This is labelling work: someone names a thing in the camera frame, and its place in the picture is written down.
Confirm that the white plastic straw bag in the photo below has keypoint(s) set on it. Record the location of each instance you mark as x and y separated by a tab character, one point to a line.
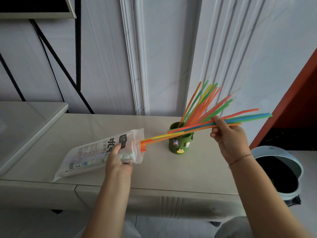
86	156

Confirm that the bundle of colourful drinking straws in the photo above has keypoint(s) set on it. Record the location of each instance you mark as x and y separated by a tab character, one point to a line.
247	118

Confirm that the glass-topped white side table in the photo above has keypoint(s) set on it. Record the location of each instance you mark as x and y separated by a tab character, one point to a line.
22	126

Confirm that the person's left hand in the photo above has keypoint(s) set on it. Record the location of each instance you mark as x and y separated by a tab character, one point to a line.
116	166

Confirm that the white cabinet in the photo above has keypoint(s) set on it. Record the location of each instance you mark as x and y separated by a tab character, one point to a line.
173	175

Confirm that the light blue trash bin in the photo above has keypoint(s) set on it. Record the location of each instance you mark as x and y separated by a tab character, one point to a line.
272	152

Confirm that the person's white trousers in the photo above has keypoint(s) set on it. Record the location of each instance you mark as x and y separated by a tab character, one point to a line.
231	229

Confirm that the black bin liner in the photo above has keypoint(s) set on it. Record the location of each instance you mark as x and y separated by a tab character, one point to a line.
277	175

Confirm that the person's left forearm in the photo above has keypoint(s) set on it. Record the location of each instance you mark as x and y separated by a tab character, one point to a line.
111	203

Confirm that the person's right forearm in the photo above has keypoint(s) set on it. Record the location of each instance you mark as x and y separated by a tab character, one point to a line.
260	195

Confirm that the person's left thumb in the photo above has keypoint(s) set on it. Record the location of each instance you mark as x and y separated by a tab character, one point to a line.
117	149

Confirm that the black metal rack frame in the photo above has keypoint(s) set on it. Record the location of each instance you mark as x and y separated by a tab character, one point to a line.
78	47

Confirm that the person's right hand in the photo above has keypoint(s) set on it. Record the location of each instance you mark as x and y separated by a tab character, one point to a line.
232	143

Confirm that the orange-red panel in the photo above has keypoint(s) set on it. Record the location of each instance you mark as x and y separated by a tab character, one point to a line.
294	101

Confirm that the fanned bunch of colourful straws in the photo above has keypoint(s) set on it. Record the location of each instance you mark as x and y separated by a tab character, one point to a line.
198	106

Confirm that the white-framed dark screen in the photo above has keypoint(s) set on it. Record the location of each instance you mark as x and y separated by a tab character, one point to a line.
32	4

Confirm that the green cup with cartoon charms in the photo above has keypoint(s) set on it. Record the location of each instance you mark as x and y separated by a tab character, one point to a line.
180	145

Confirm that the person's right thumb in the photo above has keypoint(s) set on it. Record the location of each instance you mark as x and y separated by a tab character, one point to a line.
221	121

